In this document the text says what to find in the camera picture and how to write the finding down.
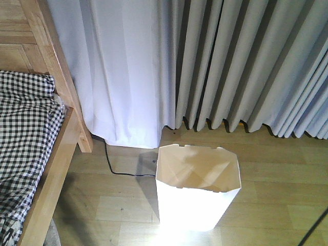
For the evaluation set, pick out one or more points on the white cloth covered object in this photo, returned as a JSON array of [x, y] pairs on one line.
[[121, 57]]

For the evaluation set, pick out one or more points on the black white checkered bedding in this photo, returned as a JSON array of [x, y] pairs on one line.
[[31, 118]]

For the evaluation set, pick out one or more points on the light grey curtain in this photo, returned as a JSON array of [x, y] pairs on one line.
[[252, 62]]

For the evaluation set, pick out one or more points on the grey round rug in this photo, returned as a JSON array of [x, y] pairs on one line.
[[52, 236]]

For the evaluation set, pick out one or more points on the white paper trash bin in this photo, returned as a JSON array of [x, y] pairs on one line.
[[195, 185]]

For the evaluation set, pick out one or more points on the wooden bed frame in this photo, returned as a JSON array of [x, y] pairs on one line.
[[30, 44]]

